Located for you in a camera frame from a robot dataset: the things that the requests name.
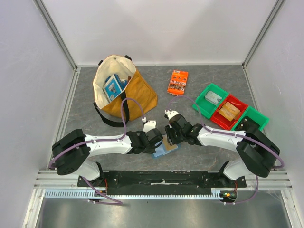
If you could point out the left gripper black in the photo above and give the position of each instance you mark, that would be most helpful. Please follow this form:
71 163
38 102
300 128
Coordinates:
150 150

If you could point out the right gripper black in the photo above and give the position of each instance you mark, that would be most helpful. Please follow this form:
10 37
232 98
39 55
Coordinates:
170 134

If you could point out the blue card holder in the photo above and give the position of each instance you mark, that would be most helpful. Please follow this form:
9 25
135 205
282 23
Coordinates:
164 148

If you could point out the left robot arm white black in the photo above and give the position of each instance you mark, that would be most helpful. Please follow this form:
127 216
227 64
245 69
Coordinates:
73 152

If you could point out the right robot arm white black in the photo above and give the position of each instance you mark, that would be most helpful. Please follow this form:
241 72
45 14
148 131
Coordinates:
258 154

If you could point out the gold card in holder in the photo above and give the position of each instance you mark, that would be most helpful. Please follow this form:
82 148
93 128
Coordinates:
168 147

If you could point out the silver cards in bin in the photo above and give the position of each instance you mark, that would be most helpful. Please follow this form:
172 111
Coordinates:
213 97

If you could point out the gold cards in bin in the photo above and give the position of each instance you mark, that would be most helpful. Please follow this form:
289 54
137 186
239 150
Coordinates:
229 111

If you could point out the black cards in bin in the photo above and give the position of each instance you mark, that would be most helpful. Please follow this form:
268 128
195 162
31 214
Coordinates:
245 124

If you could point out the red bin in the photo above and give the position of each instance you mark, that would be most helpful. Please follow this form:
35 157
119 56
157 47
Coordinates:
222 121

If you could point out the orange screw box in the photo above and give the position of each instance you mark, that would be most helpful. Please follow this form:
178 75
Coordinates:
178 81

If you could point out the green bin far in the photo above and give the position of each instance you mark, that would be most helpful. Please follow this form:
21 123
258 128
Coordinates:
206 108

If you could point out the green bin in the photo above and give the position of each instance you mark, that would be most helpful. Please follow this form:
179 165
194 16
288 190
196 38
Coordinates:
260 119
206 108

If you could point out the blue box in bag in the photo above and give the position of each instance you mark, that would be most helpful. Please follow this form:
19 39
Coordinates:
113 86

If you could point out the tan tote bag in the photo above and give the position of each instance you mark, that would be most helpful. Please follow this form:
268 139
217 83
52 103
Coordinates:
136 99

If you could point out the green bin near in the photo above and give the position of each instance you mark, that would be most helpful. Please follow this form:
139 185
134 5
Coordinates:
260 119

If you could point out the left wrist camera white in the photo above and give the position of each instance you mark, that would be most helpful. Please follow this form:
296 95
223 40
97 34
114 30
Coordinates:
148 124

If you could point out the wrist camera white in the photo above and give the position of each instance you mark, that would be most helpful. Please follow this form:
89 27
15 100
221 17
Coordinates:
148 124
172 116

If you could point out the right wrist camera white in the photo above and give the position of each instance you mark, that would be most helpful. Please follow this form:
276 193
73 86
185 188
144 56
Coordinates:
172 116

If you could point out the right aluminium frame post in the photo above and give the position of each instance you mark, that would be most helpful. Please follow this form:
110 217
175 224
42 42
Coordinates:
266 26

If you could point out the aluminium frame post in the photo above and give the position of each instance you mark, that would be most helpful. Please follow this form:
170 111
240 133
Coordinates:
51 25
266 26

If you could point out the left aluminium frame post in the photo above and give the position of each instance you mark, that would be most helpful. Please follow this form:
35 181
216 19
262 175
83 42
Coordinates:
51 25

